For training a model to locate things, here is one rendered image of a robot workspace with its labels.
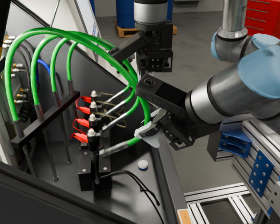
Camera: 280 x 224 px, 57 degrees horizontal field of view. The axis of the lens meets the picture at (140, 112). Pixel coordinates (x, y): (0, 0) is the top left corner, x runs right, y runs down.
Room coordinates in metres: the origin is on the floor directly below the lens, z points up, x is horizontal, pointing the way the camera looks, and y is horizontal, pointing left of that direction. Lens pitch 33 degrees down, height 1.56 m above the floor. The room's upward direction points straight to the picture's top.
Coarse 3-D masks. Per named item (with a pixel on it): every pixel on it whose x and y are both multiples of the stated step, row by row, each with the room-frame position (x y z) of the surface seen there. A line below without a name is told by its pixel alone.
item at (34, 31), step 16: (32, 32) 0.55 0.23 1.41; (48, 32) 0.54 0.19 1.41; (64, 32) 0.53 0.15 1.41; (16, 48) 0.57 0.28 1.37; (96, 48) 0.51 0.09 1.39; (112, 64) 0.50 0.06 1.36; (128, 80) 0.49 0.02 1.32; (16, 112) 0.59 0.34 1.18; (144, 112) 0.49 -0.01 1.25; (128, 144) 0.49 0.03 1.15
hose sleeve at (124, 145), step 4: (116, 144) 0.51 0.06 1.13; (120, 144) 0.50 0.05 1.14; (124, 144) 0.50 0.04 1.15; (108, 148) 0.51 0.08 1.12; (112, 148) 0.51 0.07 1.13; (116, 148) 0.50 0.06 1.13; (120, 148) 0.50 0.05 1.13; (124, 148) 0.50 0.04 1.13; (104, 152) 0.51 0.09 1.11; (108, 152) 0.51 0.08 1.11; (112, 152) 0.51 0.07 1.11
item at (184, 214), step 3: (183, 210) 0.44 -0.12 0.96; (186, 210) 0.44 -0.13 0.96; (177, 213) 0.44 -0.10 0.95; (180, 213) 0.43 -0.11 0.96; (183, 213) 0.43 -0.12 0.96; (186, 213) 0.43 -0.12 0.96; (183, 216) 0.42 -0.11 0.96; (186, 216) 0.42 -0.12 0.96; (183, 219) 0.42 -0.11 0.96; (186, 219) 0.42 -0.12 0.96; (189, 219) 0.42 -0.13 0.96; (183, 222) 0.41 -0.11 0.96; (186, 222) 0.41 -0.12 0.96; (189, 222) 0.41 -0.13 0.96
